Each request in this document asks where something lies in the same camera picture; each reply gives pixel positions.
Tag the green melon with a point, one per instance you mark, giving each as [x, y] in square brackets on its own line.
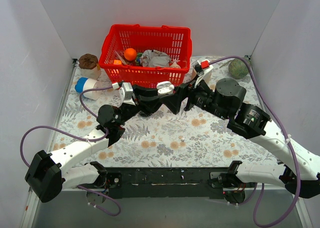
[237, 69]

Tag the brown paper roll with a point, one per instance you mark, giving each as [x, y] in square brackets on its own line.
[193, 74]

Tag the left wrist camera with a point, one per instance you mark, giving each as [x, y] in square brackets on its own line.
[126, 92]

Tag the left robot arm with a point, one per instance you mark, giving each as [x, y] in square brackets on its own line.
[49, 173]

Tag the small orange box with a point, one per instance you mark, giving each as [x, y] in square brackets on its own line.
[117, 62]

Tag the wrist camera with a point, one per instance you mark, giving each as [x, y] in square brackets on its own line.
[126, 92]
[201, 64]

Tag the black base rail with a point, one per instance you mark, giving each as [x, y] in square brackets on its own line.
[169, 182]

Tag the orange fruit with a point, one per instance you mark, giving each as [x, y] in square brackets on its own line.
[130, 54]

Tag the beige toy in basket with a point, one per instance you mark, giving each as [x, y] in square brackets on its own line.
[175, 65]

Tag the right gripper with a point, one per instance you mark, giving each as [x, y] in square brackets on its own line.
[189, 95]

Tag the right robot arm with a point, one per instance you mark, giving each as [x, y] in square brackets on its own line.
[298, 167]

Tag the crumpled grey foil bag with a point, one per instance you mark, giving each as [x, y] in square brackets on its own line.
[154, 58]

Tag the red plastic shopping basket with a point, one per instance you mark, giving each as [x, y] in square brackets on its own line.
[174, 41]

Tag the white earbud charging case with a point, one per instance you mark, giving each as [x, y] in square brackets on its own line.
[165, 88]

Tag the floral table mat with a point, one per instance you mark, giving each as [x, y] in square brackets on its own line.
[155, 141]

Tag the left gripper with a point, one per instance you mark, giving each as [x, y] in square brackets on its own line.
[137, 99]

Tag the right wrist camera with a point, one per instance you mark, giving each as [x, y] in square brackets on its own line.
[201, 64]

